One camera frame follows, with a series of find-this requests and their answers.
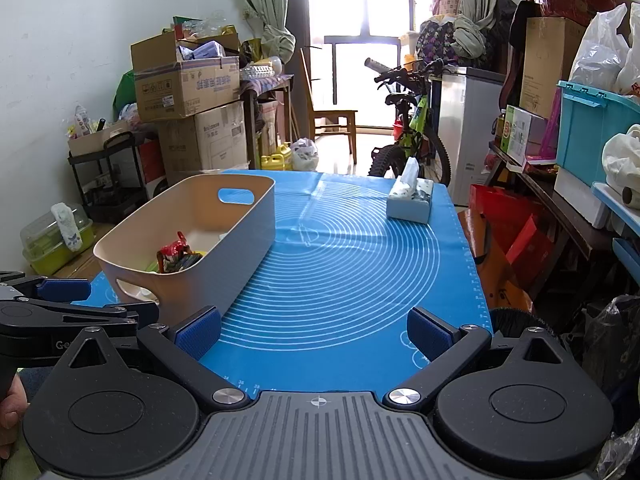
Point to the tissue box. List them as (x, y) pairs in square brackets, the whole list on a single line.
[(407, 210)]

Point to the teal plastic storage bin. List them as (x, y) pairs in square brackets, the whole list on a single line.
[(585, 135)]

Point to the red bucket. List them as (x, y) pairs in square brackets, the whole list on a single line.
[(398, 130)]

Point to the white foam box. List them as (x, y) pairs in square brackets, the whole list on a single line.
[(580, 195)]

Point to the white cardboard box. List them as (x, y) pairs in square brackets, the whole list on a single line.
[(220, 135)]

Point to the knotted green curtain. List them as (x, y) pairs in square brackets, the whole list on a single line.
[(265, 0)]

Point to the shallow cardboard tray box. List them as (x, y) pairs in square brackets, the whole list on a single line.
[(95, 142)]

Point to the large white plastic bag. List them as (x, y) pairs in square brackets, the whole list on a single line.
[(597, 55)]

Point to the pile of clothes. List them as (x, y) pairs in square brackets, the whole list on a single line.
[(450, 35)]

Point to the white plastic bag on floor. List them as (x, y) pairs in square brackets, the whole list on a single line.
[(305, 155)]

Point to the open brown cardboard box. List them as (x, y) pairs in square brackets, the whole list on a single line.
[(185, 90)]

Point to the white patterned sock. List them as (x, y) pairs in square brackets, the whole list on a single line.
[(67, 225)]

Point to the black trash bin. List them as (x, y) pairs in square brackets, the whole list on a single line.
[(515, 322)]

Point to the dark wooden side table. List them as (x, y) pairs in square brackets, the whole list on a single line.
[(265, 82)]

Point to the wooden chair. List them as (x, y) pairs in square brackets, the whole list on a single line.
[(335, 115)]

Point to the yellow plastic jug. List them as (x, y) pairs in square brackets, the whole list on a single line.
[(275, 160)]

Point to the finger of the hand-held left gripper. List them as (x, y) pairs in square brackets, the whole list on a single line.
[(50, 317), (65, 290)]

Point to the light blue shelf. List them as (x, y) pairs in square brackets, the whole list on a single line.
[(620, 210)]

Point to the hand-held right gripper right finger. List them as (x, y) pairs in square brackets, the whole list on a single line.
[(427, 334)]

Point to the person's left hand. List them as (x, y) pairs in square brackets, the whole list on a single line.
[(10, 415)]

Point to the green lidded plastic container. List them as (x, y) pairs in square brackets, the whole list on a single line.
[(45, 250)]

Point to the dark wooden long table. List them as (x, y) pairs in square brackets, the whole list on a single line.
[(550, 195)]

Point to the black utility cart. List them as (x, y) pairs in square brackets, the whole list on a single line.
[(115, 195)]

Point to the black plastic bag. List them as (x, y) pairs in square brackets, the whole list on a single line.
[(610, 340)]

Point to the red gift bags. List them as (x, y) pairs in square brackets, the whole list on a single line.
[(500, 215)]

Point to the green and white carton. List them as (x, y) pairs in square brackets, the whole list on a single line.
[(520, 132)]

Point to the blue silicone baking mat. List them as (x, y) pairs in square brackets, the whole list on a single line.
[(350, 270)]

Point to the red toy figure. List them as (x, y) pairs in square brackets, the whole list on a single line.
[(172, 250)]

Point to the green and black bicycle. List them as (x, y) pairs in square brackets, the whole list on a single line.
[(415, 125)]

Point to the white chest freezer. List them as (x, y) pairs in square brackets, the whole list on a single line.
[(475, 125)]

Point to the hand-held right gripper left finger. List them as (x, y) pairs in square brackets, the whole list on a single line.
[(197, 334)]

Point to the beige plastic basket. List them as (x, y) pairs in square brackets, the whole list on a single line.
[(245, 240)]

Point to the green plastic bag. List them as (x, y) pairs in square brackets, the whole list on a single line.
[(124, 92)]

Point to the tall brown cardboard box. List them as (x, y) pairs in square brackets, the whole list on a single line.
[(550, 65)]

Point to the crumpled white cloth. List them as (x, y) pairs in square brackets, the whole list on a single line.
[(620, 165)]

